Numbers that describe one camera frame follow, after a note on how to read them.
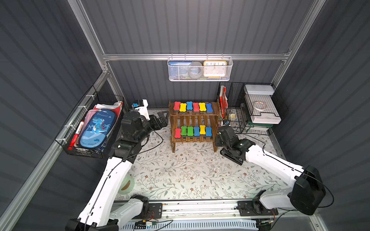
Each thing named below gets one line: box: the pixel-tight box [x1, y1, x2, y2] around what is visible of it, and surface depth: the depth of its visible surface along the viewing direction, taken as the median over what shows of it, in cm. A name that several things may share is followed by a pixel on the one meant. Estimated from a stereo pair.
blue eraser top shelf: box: [185, 101, 194, 112], surface depth 84 cm
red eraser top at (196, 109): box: [192, 102, 200, 113], surface depth 84 cm
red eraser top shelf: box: [173, 101, 182, 111], surface depth 85 cm
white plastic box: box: [250, 113, 282, 125], surface depth 93 cm
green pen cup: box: [118, 174, 135, 195], surface depth 77 cm
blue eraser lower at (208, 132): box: [205, 126, 213, 137], surface depth 88 cm
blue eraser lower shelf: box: [193, 126, 201, 137], surface depth 88 cm
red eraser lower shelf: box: [174, 128, 182, 139], surface depth 86 cm
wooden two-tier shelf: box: [168, 100, 221, 153], surface depth 88 cm
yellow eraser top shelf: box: [179, 102, 187, 114], surface depth 84 cm
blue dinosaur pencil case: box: [79, 108, 116, 150], surface depth 65 cm
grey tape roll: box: [187, 61, 203, 79], surface depth 90 cm
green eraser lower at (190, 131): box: [186, 126, 194, 137], surface depth 88 cm
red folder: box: [219, 85, 229, 118], surface depth 114 cm
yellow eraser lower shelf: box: [199, 124, 206, 135], surface depth 89 cm
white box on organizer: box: [245, 84, 276, 94], surface depth 107 cm
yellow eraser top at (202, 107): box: [198, 102, 207, 112], surface depth 85 cm
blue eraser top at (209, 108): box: [205, 102, 213, 113], surface depth 84 cm
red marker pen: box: [67, 120, 85, 151], surface depth 66 cm
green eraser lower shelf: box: [180, 126, 188, 136], surface depth 88 cm
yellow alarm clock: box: [202, 60, 228, 79], surface depth 91 cm
